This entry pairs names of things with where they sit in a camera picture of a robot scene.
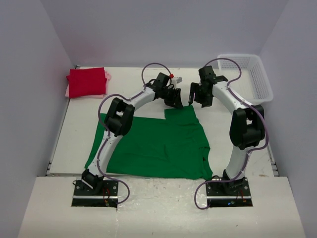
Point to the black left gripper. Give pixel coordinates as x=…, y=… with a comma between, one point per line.
x=175, y=100

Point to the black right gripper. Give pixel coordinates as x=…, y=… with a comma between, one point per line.
x=195, y=87

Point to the green t shirt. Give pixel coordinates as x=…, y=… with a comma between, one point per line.
x=174, y=147

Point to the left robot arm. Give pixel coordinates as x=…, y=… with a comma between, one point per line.
x=119, y=118

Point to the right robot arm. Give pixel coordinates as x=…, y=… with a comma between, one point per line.
x=246, y=130

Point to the white plastic basket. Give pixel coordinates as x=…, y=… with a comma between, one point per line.
x=253, y=85

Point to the pink folded t shirt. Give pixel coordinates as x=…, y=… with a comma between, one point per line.
x=106, y=79

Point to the red folded t shirt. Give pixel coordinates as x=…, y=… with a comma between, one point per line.
x=86, y=83

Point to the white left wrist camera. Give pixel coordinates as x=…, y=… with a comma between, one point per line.
x=176, y=81

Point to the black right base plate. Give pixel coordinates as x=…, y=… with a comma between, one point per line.
x=233, y=194

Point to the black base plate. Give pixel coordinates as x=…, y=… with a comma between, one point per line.
x=233, y=194
x=104, y=195

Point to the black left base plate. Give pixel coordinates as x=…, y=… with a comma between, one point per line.
x=104, y=195

